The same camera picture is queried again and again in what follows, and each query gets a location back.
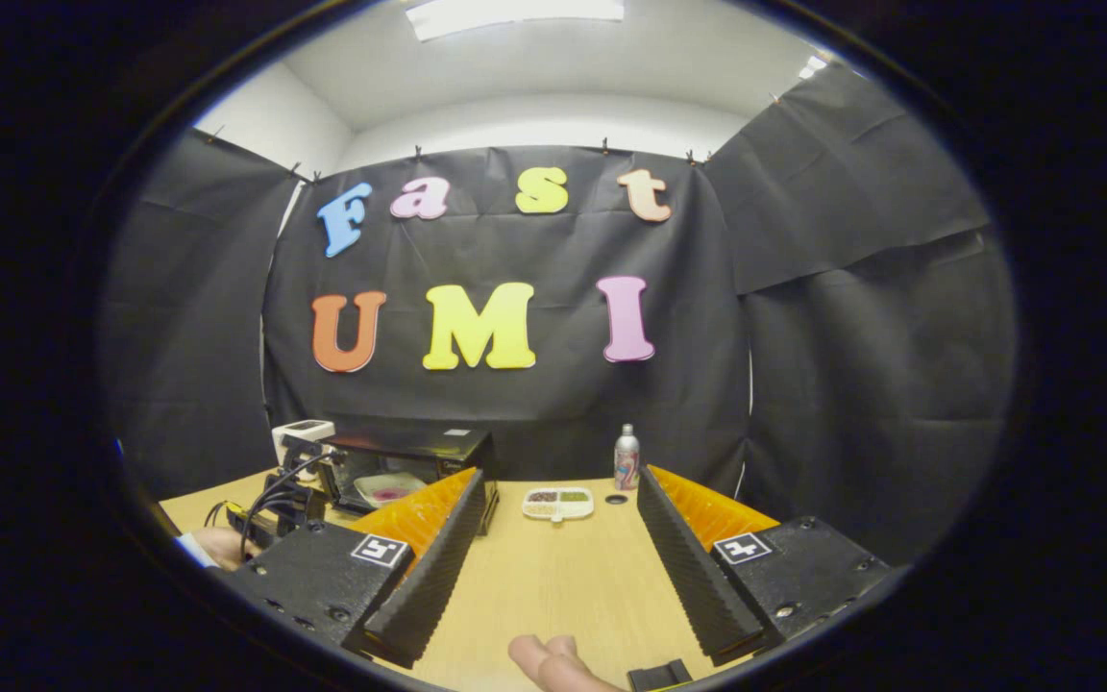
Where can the white plate of pink food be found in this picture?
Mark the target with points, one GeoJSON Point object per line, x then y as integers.
{"type": "Point", "coordinates": [388, 490]}

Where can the white divided snack tray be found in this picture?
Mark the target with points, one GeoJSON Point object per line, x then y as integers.
{"type": "Point", "coordinates": [558, 504]}

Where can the white toaster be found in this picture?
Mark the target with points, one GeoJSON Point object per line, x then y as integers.
{"type": "Point", "coordinates": [299, 430]}

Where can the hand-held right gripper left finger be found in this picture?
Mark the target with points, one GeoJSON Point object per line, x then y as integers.
{"type": "Point", "coordinates": [429, 577]}

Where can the black electric oven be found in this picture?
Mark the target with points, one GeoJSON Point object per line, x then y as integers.
{"type": "Point", "coordinates": [438, 447]}

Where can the large ceiling light panel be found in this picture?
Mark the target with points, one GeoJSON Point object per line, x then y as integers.
{"type": "Point", "coordinates": [515, 14]}

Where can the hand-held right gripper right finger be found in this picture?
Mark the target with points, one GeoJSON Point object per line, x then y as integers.
{"type": "Point", "coordinates": [693, 567]}

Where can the small ceiling light panel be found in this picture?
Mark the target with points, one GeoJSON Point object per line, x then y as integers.
{"type": "Point", "coordinates": [813, 67]}

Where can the silver bottle with printed label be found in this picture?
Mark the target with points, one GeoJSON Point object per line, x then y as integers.
{"type": "Point", "coordinates": [627, 461]}

